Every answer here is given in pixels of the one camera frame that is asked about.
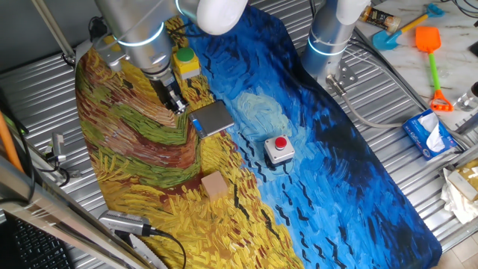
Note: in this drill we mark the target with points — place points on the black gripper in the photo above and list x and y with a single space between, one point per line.
166 87

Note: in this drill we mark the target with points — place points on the pale wooden block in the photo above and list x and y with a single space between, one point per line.
214 185

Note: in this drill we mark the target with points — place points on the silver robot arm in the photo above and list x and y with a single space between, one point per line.
138 22

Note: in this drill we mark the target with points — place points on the silver digital scale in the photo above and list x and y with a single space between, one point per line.
214 117

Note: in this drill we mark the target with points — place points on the green button yellow box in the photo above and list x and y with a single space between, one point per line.
185 61

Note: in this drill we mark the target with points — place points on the red button grey box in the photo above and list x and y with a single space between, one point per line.
278 151

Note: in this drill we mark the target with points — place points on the black clamp tool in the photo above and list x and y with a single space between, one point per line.
74 173

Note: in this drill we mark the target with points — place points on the metal tripod pole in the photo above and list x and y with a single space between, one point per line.
52 26

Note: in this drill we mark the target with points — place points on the orange pole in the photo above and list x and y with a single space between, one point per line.
7 142

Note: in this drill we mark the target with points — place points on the painted blue yellow mat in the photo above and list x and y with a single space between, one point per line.
336 187

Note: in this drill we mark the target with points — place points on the black keyboard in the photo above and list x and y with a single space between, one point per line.
33 246

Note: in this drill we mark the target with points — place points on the brown label bottle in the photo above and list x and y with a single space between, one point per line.
381 18

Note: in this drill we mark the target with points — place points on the blue tissue box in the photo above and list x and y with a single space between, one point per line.
425 138

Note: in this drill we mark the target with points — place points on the grey metal bar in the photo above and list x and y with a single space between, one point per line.
467 124

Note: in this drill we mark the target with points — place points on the clear glass bottle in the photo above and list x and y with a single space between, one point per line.
468 101

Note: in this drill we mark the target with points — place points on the white crumpled cloth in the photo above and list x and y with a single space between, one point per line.
455 209

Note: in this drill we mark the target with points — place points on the tan plastic package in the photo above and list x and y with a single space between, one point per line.
467 179

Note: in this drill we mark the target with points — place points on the black flat object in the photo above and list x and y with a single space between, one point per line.
474 48

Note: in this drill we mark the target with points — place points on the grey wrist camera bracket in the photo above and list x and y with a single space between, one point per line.
110 54

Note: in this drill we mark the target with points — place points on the silver ribbed camera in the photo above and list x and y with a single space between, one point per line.
58 143
123 222

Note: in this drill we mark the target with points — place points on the grey toothed camera bracket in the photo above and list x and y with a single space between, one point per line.
143 254

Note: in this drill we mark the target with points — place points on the aluminium frame bar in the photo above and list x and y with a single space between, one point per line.
56 216

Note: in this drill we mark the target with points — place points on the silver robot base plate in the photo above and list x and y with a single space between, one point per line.
347 74

